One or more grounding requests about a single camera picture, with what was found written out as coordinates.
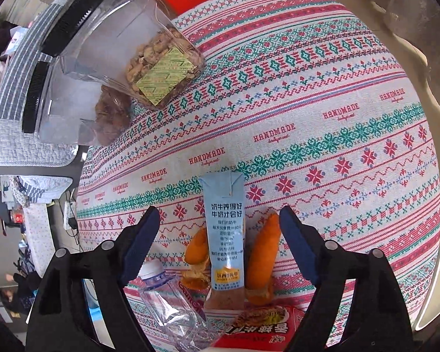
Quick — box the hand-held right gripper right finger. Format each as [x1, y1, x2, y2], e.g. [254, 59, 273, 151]
[279, 205, 415, 352]

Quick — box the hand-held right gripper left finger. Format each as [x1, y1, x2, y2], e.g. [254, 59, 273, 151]
[25, 206, 161, 352]

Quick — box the blue milk carton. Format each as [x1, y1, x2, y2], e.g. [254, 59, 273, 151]
[199, 172, 247, 310]

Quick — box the red instant noodle cup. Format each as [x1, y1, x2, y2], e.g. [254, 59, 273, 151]
[213, 305, 307, 352]

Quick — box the small orange peel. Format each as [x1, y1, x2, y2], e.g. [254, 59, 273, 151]
[184, 227, 211, 290]

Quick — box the clear plastic bottle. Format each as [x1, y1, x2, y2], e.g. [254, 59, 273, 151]
[137, 258, 221, 352]

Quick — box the white power strip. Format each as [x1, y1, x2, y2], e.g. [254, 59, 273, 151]
[63, 199, 78, 230]

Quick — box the white dotted cloth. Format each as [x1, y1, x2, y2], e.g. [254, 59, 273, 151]
[21, 202, 60, 276]

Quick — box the clear jar with brown balls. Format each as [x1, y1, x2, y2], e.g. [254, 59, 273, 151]
[22, 60, 133, 147]

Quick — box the patterned tablecloth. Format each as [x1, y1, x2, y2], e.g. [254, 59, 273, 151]
[75, 0, 440, 352]

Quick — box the clear jar with green packet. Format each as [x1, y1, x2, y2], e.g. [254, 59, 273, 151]
[42, 0, 206, 110]

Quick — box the grey sofa with quilt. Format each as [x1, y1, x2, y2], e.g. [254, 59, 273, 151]
[0, 0, 82, 169]

